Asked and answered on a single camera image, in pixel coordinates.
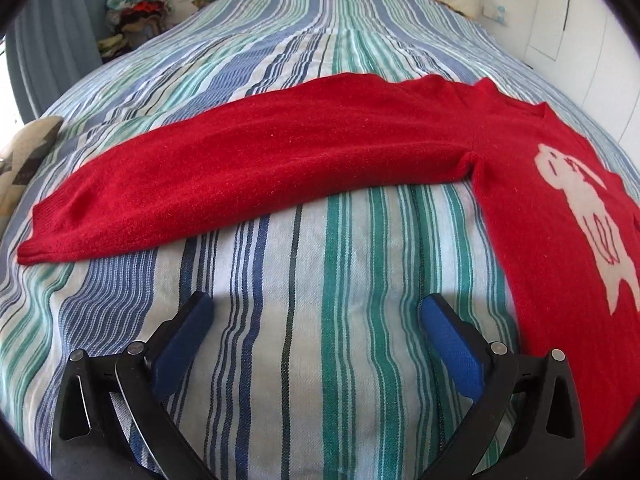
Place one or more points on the white wardrobe doors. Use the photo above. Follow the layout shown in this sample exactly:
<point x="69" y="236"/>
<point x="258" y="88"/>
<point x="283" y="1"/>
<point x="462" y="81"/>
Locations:
<point x="590" y="35"/>

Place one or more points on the red knit sweater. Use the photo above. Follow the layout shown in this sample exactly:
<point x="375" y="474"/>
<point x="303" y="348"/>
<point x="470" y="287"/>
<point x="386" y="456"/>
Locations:
<point x="350" y="160"/>

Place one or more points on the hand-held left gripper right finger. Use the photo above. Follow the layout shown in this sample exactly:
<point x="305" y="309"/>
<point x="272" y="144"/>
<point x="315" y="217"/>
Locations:
<point x="452" y="342"/>

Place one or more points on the patterned cushion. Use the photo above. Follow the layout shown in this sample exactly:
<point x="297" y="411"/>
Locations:
<point x="22" y="160"/>

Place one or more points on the striped bedspread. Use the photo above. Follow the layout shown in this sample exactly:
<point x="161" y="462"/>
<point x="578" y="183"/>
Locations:
<point x="280" y="270"/>

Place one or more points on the white wall socket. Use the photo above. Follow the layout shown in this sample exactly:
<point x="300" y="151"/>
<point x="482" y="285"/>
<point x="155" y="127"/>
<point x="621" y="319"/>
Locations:
<point x="495" y="12"/>

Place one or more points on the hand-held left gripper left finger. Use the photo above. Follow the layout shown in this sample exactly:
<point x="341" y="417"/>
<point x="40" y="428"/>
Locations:
<point x="182" y="340"/>

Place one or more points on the pile of colourful clothes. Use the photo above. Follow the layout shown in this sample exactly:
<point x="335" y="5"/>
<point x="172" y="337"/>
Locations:
<point x="140" y="12"/>

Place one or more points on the blue curtain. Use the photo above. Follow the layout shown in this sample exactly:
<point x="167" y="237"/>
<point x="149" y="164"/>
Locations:
<point x="50" y="45"/>

